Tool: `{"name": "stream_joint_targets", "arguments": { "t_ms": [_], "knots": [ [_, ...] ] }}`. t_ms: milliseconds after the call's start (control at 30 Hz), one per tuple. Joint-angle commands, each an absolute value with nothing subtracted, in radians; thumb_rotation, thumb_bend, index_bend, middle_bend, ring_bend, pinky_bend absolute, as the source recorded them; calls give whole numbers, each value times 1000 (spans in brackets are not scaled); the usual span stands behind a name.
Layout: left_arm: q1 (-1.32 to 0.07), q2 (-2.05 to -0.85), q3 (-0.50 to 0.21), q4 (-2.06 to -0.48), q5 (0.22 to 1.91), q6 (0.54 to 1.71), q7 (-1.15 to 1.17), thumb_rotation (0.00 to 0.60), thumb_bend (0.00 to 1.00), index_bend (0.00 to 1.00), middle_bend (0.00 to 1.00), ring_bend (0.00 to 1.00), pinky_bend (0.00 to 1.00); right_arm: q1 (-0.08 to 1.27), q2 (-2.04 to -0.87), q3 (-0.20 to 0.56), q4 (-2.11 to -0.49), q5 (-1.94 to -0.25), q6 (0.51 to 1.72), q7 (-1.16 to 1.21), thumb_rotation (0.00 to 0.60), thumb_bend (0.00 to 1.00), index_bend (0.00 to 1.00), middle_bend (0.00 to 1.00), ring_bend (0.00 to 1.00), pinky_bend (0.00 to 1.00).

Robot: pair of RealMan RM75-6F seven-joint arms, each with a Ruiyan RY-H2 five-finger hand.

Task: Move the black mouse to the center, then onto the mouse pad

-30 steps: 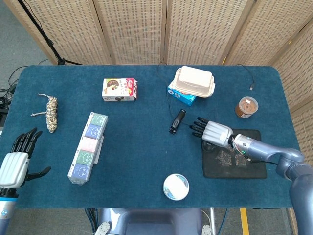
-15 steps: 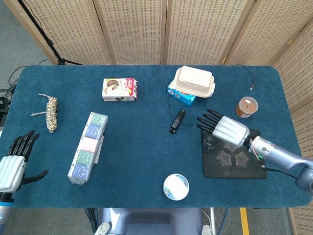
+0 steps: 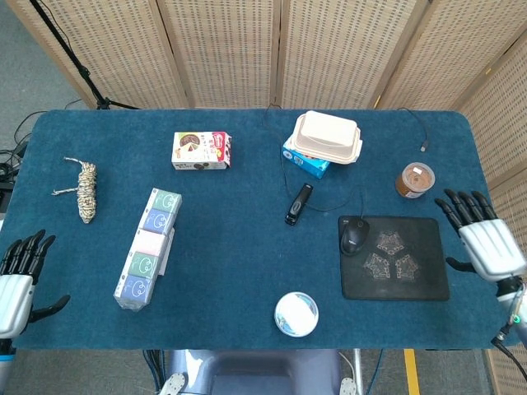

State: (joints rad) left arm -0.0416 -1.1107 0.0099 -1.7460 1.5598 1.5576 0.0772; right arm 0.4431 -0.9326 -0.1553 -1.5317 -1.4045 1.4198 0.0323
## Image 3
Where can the blue tablecloth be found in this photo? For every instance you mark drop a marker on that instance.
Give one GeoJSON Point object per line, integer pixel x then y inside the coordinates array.
{"type": "Point", "coordinates": [222, 247]}

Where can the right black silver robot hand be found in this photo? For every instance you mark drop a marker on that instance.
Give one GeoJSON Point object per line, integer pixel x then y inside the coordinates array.
{"type": "Point", "coordinates": [492, 247]}

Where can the black tripod stand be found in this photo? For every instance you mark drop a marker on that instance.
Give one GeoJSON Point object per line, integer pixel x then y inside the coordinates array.
{"type": "Point", "coordinates": [78, 66]}

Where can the black printed mouse pad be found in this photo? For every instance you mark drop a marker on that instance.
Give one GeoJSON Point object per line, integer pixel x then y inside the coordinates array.
{"type": "Point", "coordinates": [403, 267]}

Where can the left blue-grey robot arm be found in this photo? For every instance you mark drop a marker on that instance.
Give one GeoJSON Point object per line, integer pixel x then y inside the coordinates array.
{"type": "Point", "coordinates": [5, 362]}

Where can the brown rubber band jar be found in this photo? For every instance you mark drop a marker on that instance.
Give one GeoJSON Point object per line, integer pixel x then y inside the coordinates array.
{"type": "Point", "coordinates": [415, 181]}

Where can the chocolate pie snack box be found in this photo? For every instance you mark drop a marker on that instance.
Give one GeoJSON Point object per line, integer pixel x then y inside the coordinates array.
{"type": "Point", "coordinates": [197, 150]}

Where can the blue-grey robot torso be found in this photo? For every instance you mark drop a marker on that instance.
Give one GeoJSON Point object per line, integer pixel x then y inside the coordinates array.
{"type": "Point", "coordinates": [255, 372]}

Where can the blue cardboard box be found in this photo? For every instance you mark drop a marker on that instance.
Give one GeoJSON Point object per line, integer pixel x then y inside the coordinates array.
{"type": "Point", "coordinates": [309, 166]}

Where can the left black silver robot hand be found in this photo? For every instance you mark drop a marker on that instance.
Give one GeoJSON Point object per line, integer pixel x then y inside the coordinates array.
{"type": "Point", "coordinates": [14, 300]}

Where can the black computer mouse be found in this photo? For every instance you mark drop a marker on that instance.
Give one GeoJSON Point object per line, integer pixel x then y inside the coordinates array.
{"type": "Point", "coordinates": [354, 236]}

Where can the wrapped tissue pack bundle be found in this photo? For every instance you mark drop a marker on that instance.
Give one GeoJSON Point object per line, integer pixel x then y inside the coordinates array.
{"type": "Point", "coordinates": [150, 247]}

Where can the woven folding screen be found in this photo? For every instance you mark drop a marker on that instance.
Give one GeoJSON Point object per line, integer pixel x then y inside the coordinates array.
{"type": "Point", "coordinates": [230, 49]}

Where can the beige plastic lunch box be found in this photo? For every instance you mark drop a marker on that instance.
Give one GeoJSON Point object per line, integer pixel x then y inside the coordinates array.
{"type": "Point", "coordinates": [325, 136]}

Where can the black usb stick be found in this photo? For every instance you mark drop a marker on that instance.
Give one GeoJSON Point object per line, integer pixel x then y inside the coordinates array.
{"type": "Point", "coordinates": [298, 203]}

